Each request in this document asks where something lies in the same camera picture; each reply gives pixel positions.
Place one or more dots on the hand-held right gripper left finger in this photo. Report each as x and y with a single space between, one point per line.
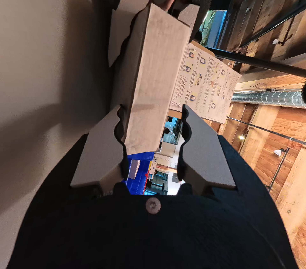
100 154

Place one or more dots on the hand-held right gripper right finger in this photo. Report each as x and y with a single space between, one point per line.
205 152

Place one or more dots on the blue plastic bin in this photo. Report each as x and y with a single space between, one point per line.
143 173

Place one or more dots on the grey desk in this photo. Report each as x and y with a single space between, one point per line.
35 59

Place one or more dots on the person's left hand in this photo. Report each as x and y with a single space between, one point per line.
171 0

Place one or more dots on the printed instruction sheet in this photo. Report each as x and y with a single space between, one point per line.
210 82

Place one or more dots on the white spot lamp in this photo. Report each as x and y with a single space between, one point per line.
275 41
277 152

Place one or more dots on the black pole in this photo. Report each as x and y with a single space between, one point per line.
251 60

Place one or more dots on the black fuzzy ball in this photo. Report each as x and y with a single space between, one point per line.
304 92

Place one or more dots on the metal air duct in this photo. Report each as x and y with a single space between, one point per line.
267 99

